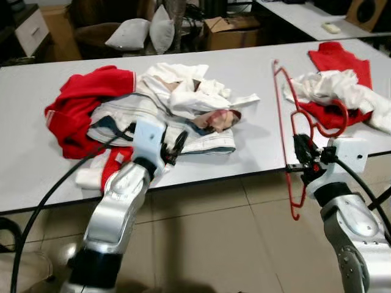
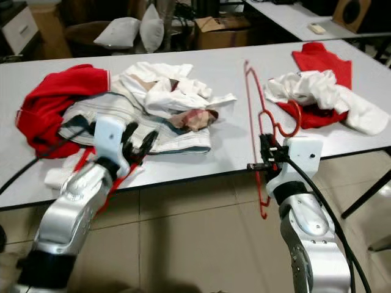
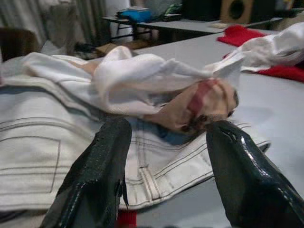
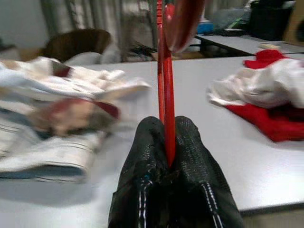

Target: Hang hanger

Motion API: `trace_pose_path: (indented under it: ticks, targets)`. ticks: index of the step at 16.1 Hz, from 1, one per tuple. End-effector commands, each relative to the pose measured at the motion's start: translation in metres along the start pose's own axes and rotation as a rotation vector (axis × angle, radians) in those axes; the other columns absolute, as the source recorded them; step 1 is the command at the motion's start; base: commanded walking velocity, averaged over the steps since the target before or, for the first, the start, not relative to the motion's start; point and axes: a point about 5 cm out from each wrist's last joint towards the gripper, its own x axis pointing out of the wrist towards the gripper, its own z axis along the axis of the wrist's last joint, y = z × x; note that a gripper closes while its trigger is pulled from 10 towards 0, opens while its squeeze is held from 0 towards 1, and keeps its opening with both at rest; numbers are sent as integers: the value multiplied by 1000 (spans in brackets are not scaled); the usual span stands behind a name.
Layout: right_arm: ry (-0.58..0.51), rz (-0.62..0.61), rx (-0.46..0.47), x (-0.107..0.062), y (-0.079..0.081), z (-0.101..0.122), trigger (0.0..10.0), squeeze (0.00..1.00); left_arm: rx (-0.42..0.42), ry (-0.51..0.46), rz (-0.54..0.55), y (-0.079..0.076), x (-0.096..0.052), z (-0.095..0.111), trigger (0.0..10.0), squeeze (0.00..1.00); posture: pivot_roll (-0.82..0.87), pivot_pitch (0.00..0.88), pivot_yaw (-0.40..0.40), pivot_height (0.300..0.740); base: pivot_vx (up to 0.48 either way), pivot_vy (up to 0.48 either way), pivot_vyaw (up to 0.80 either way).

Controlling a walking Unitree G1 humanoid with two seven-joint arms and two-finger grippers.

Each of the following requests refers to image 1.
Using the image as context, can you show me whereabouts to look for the white trousers with dark trim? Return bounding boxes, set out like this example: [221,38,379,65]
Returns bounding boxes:
[87,95,237,154]

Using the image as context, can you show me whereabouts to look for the white office table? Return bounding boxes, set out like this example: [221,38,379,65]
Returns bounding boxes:
[254,0,391,40]

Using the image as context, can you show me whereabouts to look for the red clothes hanger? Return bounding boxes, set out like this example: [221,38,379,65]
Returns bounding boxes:
[272,59,350,220]

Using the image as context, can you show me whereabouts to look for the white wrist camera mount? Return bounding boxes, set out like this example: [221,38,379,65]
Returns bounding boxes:
[131,118,167,168]
[304,137,369,196]

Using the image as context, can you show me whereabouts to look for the white printed T-shirt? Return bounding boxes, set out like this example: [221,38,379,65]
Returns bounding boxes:
[283,69,391,134]

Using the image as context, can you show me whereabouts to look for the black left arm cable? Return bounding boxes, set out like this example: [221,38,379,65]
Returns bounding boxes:
[9,125,136,293]

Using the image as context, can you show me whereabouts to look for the cream crumpled shirt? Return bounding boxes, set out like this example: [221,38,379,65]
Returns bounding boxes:
[136,63,260,134]

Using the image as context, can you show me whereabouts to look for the narrow grey pillow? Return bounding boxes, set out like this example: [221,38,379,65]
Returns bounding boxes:
[150,5,175,54]

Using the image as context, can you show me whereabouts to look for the red jacket with white trim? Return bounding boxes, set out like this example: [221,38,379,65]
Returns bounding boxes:
[44,65,138,190]

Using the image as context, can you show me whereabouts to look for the beige cloth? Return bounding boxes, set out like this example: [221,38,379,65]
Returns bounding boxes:
[0,250,54,293]

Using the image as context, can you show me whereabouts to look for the wide grey pillow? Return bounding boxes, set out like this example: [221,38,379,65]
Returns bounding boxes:
[105,18,150,51]

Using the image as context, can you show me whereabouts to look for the long grey table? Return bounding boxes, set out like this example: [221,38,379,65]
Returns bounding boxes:
[0,38,391,214]

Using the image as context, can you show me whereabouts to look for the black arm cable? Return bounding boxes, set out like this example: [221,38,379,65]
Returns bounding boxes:
[9,125,136,293]
[324,150,391,251]

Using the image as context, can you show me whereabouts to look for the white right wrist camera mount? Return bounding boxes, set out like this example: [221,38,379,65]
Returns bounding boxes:
[304,137,369,196]

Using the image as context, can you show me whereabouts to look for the white drawer unit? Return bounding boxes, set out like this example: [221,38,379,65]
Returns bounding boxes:
[13,6,51,57]

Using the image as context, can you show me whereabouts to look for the red shirt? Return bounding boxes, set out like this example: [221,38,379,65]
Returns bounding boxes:
[299,42,375,130]

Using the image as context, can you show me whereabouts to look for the wooden speaker box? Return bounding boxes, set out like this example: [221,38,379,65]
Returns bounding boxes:
[345,0,389,32]

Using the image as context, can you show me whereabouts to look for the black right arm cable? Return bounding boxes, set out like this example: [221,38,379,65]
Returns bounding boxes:
[324,150,391,251]

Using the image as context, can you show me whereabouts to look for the open brown cardboard box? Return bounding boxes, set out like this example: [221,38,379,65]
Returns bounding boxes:
[203,16,260,51]

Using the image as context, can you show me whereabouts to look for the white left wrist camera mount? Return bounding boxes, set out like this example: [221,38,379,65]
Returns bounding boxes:
[131,118,167,168]

